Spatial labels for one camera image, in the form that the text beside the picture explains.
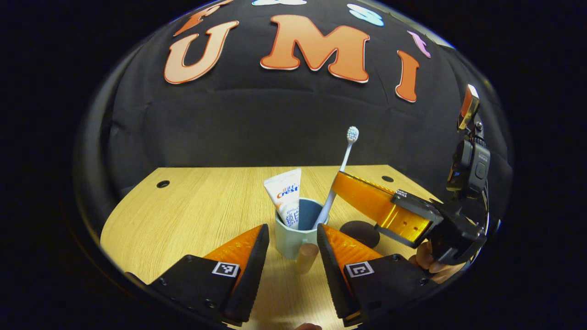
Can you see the dark brown round coaster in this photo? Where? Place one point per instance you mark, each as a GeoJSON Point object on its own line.
{"type": "Point", "coordinates": [360, 231]}

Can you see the white and blue toothbrush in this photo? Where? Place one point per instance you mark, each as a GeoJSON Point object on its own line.
{"type": "Point", "coordinates": [352, 134]}

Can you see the black backdrop cloth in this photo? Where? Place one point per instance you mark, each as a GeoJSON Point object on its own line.
{"type": "Point", "coordinates": [257, 123]}

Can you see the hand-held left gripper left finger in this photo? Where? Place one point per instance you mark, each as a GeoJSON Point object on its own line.
{"type": "Point", "coordinates": [252, 279]}

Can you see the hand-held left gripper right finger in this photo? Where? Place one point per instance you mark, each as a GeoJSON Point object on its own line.
{"type": "Point", "coordinates": [332, 275]}

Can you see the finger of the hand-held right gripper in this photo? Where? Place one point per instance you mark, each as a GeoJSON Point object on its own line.
{"type": "Point", "coordinates": [417, 208]}

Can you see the wooden desktop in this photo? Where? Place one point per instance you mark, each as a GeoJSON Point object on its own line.
{"type": "Point", "coordinates": [192, 215]}

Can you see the white toothpaste tube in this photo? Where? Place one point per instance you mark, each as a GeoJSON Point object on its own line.
{"type": "Point", "coordinates": [284, 190]}

